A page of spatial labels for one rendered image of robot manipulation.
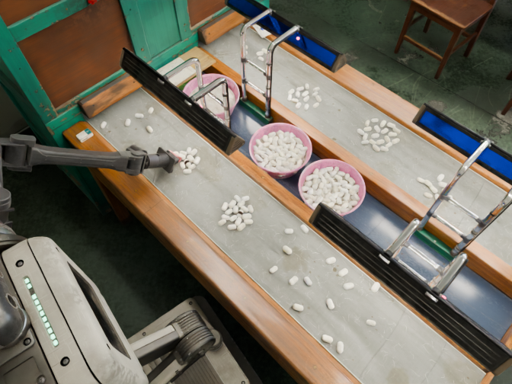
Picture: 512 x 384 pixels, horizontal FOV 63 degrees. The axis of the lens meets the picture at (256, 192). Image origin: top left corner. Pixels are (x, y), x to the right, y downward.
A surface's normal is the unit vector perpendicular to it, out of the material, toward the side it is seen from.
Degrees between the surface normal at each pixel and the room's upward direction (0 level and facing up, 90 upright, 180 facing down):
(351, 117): 0
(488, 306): 0
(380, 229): 0
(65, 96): 90
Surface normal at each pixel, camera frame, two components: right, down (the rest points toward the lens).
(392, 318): 0.00, -0.53
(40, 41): 0.71, 0.60
